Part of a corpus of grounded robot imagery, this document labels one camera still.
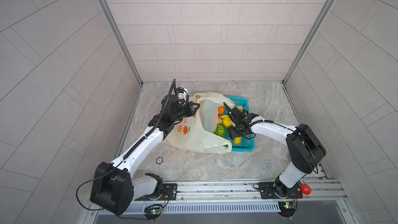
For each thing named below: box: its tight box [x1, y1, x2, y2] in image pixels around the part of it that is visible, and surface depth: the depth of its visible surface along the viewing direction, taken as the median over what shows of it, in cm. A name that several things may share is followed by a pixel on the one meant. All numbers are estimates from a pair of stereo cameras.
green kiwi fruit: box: [212, 124, 226, 137], surface depth 86 cm
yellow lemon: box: [233, 136, 242, 145], surface depth 86 cm
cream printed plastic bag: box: [163, 91, 236, 154], surface depth 74 cm
